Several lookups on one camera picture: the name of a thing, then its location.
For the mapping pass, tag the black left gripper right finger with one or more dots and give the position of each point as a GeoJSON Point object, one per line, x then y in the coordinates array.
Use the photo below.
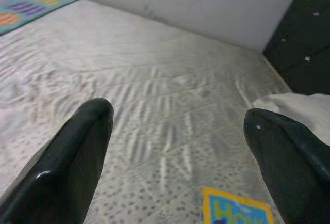
{"type": "Point", "coordinates": [296, 172]}

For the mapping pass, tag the black tufted headboard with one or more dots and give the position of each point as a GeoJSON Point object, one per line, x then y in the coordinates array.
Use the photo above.
{"type": "Point", "coordinates": [304, 40]}

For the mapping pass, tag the white quilted mattress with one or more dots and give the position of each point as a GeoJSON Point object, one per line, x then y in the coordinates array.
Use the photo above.
{"type": "Point", "coordinates": [154, 53]}

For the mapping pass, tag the yellow blue children's book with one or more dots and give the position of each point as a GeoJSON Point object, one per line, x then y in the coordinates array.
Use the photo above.
{"type": "Point", "coordinates": [232, 208]}

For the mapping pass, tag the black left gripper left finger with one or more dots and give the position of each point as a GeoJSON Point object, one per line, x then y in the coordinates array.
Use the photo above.
{"type": "Point", "coordinates": [59, 169]}

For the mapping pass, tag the white pillow with green tree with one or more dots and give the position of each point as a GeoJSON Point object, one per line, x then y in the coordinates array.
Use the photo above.
{"type": "Point", "coordinates": [304, 108]}

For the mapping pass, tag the teal blanket with coloured shapes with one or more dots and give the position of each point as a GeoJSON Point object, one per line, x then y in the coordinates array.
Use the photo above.
{"type": "Point", "coordinates": [25, 9]}

